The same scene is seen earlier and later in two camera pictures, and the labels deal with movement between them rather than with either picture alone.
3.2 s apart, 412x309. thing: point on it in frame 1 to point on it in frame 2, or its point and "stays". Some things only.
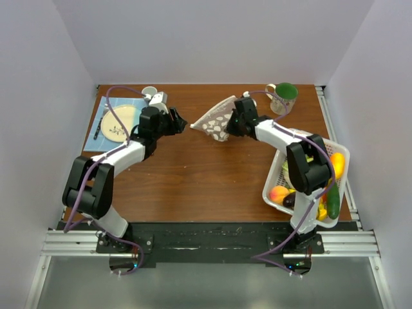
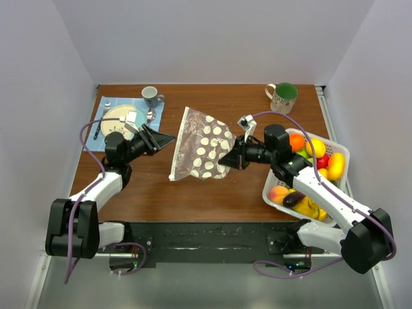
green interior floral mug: [283, 99] stays
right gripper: [230, 129] to [237, 158]
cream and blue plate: [129, 116] stays
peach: [277, 193] stays
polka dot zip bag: [216, 120] to [202, 141]
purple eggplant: [289, 200] stays
